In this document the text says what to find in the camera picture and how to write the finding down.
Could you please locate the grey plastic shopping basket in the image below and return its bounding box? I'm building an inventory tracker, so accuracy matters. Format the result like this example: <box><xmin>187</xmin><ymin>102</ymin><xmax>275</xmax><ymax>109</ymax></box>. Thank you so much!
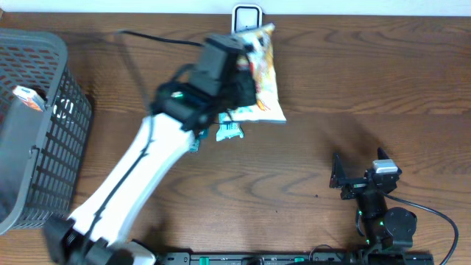
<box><xmin>1</xmin><ymin>29</ymin><xmax>93</xmax><ymax>233</ymax></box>

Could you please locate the light teal small packet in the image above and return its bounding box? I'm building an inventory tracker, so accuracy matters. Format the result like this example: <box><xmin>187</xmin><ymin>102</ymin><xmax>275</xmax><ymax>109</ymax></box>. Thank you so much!
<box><xmin>216</xmin><ymin>113</ymin><xmax>244</xmax><ymax>141</ymax></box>

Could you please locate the white barcode scanner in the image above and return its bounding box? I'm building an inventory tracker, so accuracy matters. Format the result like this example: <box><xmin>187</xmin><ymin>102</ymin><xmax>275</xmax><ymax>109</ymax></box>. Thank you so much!
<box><xmin>231</xmin><ymin>4</ymin><xmax>263</xmax><ymax>33</ymax></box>

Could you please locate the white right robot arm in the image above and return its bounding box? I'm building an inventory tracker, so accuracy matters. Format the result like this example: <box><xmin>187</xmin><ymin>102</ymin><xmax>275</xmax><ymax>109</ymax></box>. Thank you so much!
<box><xmin>329</xmin><ymin>148</ymin><xmax>417</xmax><ymax>264</ymax></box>

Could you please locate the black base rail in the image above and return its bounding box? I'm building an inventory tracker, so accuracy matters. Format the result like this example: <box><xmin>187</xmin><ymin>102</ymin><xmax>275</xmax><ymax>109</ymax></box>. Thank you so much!
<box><xmin>155</xmin><ymin>250</ymin><xmax>434</xmax><ymax>265</ymax></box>

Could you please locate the teal mouthwash bottle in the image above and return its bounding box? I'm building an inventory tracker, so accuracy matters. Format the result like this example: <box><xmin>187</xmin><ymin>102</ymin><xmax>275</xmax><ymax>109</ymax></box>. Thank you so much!
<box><xmin>189</xmin><ymin>129</ymin><xmax>209</xmax><ymax>153</ymax></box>

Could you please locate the orange tissue pack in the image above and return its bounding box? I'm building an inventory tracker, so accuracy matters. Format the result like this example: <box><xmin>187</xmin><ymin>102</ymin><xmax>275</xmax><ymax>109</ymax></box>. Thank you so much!
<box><xmin>13</xmin><ymin>85</ymin><xmax>46</xmax><ymax>112</ymax></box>

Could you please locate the yellow snack bag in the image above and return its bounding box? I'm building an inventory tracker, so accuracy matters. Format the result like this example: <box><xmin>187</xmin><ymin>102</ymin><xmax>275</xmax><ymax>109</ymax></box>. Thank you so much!
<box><xmin>230</xmin><ymin>23</ymin><xmax>286</xmax><ymax>123</ymax></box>

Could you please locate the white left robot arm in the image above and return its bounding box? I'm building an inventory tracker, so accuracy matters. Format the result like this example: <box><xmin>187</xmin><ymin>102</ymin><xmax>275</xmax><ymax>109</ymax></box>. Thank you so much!
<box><xmin>43</xmin><ymin>34</ymin><xmax>256</xmax><ymax>264</ymax></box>

